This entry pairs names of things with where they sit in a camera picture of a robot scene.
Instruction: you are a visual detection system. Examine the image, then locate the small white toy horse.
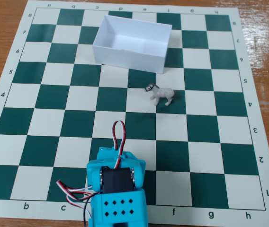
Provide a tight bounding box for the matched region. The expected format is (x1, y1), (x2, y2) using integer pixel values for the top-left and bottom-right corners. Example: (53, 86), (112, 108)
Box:
(144, 83), (178, 107)

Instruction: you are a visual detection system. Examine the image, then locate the white open cardboard box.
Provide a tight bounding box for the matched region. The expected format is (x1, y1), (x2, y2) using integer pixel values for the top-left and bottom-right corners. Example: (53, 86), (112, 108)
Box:
(92, 15), (173, 75)

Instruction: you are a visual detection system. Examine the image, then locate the green and cream chessboard mat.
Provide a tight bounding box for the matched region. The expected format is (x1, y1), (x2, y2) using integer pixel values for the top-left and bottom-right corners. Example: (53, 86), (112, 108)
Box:
(0, 0), (269, 226)

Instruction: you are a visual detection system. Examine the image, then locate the red white black servo cable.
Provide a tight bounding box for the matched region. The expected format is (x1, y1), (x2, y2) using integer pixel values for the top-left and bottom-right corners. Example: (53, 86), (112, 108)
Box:
(55, 179), (99, 210)
(111, 120), (127, 169)

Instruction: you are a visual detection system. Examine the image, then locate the thin black wire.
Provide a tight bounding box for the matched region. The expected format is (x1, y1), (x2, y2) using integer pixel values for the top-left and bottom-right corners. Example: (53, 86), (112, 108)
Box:
(82, 200), (91, 227)

